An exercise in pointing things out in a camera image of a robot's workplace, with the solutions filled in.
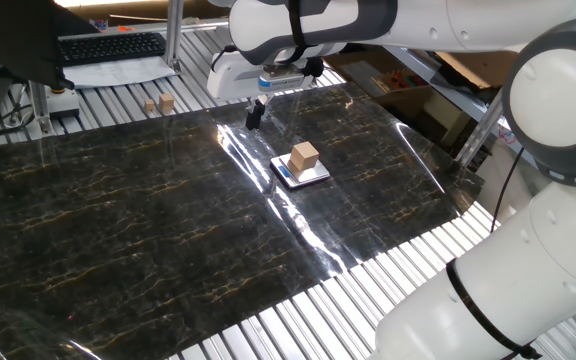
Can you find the short aluminium post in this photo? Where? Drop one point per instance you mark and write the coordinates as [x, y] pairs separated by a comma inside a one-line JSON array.
[[40, 107]]

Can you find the aluminium rail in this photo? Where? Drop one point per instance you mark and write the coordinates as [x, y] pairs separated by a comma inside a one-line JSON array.
[[203, 24]]

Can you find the black marble pattern mat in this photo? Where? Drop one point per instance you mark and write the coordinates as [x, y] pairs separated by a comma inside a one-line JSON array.
[[118, 225]]

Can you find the aluminium frame leg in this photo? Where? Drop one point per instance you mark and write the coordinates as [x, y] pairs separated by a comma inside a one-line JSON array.
[[478, 135]]

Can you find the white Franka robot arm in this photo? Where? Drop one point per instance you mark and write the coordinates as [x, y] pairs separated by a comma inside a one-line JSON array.
[[543, 280]]

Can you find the coloured blocks set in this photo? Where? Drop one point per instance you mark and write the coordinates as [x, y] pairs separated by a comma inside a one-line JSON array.
[[400, 80]]

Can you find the white paper sheet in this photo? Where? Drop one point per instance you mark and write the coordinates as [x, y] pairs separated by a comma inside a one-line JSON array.
[[118, 74]]

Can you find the white emergency stop box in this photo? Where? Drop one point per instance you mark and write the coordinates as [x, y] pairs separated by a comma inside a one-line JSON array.
[[63, 105]]

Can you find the medium wooden cube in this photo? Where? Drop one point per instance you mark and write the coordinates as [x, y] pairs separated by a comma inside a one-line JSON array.
[[166, 103]]

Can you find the tiny wooden cube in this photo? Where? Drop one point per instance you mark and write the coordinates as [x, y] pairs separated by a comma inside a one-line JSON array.
[[149, 105]]

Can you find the large wooden cube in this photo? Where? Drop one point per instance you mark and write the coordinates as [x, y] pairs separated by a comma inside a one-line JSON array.
[[304, 156]]

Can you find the silver wrist camera blue ends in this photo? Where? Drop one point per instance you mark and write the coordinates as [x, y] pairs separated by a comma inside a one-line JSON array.
[[280, 80]]

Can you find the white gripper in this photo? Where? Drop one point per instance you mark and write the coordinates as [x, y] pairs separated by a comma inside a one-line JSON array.
[[228, 80]]

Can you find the black monitor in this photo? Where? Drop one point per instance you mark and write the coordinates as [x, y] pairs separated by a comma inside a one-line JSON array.
[[13, 35]]

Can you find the brown cardboard box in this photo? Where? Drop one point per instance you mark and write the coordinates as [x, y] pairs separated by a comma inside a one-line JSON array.
[[363, 75]]

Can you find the tall aluminium post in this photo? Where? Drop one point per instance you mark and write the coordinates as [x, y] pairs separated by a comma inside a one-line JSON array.
[[173, 30]]

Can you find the black keyboard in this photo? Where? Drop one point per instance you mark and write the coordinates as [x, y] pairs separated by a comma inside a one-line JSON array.
[[113, 47]]

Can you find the silver digital scale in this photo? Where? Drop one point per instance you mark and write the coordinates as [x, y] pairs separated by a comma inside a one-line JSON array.
[[313, 175]]

